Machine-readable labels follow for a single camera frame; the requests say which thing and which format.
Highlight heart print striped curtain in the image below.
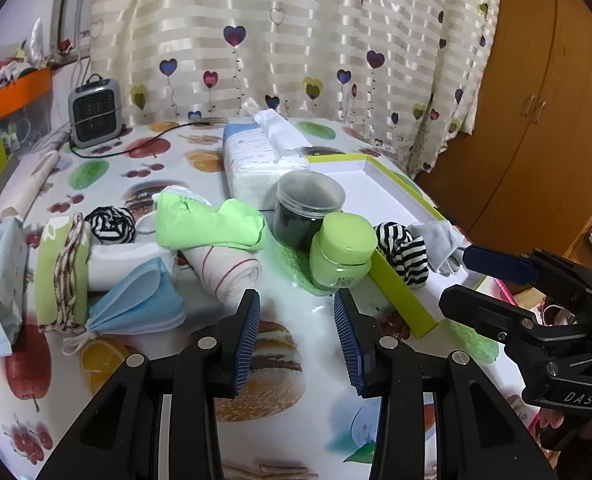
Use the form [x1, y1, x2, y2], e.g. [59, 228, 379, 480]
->
[88, 0, 502, 181]

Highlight green towel braided trim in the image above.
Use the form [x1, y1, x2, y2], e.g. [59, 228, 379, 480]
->
[36, 213, 93, 334]

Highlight assorted clutter pile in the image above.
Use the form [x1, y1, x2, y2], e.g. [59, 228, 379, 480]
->
[0, 19, 73, 97]

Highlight small grey fan heater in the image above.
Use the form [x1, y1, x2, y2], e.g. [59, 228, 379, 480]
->
[67, 74, 123, 149]

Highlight black power cable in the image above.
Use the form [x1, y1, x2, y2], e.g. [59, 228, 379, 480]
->
[69, 119, 227, 159]

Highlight blue face mask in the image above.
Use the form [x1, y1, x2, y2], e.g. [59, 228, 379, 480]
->
[63, 256, 187, 357]

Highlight black white striped sock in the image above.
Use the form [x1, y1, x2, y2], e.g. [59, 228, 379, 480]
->
[373, 221, 430, 290]
[84, 205, 138, 246]

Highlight white towel red stripes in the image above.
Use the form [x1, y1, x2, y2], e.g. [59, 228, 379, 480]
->
[182, 245, 263, 307]

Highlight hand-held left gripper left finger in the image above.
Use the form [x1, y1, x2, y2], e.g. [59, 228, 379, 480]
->
[36, 288, 262, 480]

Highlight white tray green rim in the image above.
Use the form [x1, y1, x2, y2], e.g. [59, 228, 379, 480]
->
[261, 152, 473, 339]

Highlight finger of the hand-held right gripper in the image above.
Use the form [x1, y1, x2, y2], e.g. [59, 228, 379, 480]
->
[438, 284, 540, 347]
[463, 245, 592, 307]

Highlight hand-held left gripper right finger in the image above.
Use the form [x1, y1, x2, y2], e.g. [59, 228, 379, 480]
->
[333, 287, 559, 480]

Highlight green jar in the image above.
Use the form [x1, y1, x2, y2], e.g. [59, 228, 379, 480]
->
[308, 212, 378, 294]

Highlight white cable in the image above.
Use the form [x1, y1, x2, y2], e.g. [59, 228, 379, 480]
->
[25, 124, 73, 155]

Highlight orange lid storage box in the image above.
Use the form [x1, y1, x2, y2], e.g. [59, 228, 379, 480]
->
[0, 66, 55, 142]

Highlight wooden wardrobe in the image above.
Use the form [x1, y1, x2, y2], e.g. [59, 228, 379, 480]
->
[416, 0, 592, 263]

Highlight blue white tissue pack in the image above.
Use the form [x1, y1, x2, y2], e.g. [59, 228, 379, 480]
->
[222, 109, 313, 212]

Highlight green cloth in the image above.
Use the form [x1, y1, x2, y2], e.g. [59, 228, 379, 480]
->
[153, 192, 268, 252]

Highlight white rolled sheet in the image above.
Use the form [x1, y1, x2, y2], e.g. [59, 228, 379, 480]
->
[0, 149, 63, 222]

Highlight dark jar clear lid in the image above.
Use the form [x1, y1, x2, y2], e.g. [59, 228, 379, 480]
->
[271, 170, 346, 252]

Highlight person's right hand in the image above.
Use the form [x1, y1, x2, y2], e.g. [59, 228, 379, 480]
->
[538, 406, 592, 454]

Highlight grey sock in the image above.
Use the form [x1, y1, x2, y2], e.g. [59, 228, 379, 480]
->
[408, 220, 470, 276]

